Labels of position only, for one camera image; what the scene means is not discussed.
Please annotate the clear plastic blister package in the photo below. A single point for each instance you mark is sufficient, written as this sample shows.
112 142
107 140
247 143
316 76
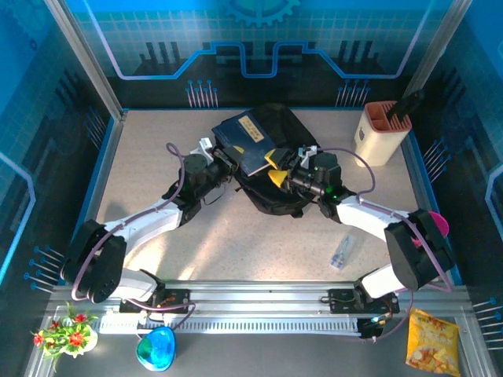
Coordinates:
342 253

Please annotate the black backpack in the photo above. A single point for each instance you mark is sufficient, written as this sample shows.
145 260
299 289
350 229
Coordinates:
275 200

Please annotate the blue book large yellow label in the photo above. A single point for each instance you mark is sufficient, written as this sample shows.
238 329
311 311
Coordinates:
243 137

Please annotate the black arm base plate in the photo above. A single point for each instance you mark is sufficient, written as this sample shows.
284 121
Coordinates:
178 299
338 300

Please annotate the aluminium frame post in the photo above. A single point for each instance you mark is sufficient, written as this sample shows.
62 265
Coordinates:
442 39
88 63

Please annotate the white orange knife block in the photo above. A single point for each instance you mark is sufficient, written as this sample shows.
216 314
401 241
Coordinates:
375 141

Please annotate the aluminium frame rail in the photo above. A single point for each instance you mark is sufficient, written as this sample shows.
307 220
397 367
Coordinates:
267 298

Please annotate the black controller board with LEDs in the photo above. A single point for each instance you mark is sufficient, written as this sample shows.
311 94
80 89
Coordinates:
373 328

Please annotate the blue translucent plastic object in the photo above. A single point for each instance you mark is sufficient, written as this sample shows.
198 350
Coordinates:
156 349

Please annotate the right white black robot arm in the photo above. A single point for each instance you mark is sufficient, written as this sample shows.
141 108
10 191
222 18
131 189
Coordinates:
365 214

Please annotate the pink plastic goblet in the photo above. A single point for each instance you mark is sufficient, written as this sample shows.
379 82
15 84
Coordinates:
440 225

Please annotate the potted red artificial flowers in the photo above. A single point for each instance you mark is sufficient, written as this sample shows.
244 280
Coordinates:
67 337

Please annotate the yellow snack chip bag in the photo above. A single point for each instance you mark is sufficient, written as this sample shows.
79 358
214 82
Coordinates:
432 345

